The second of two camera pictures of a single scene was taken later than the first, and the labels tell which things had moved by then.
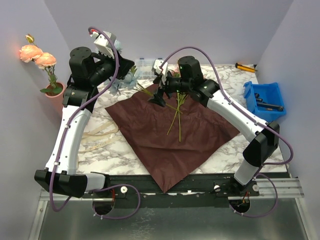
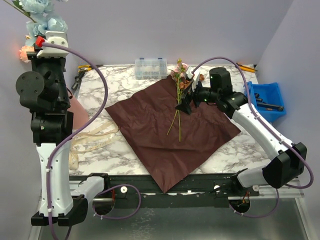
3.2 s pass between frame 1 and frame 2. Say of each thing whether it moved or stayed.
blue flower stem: moved
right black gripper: moved
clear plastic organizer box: stayed
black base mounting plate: stayed
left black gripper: moved
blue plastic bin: stayed
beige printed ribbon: stayed
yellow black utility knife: stayed
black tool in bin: stayed
